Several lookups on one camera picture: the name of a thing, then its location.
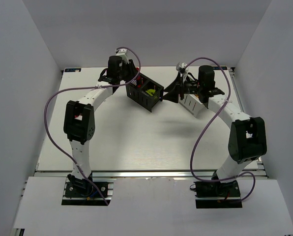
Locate blue label sticker right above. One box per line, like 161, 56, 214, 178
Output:
212, 66, 228, 70

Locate white two-slot container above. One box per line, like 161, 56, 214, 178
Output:
178, 94, 205, 118

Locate black two-slot container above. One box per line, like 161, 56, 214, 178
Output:
126, 74, 164, 112

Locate red and lime lego stack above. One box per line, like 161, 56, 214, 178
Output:
145, 88, 156, 96

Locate blue label sticker left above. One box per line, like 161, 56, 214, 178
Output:
64, 68, 81, 73

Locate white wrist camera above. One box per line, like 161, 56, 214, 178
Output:
176, 62, 188, 81
116, 48, 129, 63

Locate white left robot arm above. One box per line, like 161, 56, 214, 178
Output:
63, 49, 137, 185

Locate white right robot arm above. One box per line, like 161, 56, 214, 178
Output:
163, 63, 267, 183

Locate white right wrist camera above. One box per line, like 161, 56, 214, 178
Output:
176, 62, 188, 81

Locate blue label sticker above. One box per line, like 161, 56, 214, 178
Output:
212, 66, 228, 70
64, 68, 81, 73

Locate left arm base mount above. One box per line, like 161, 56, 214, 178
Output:
61, 179, 114, 207

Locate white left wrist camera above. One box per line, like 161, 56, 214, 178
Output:
116, 48, 129, 63

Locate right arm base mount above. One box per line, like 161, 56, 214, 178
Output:
189, 180, 242, 209

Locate aluminium table edge rail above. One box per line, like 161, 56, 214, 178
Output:
34, 170, 267, 178

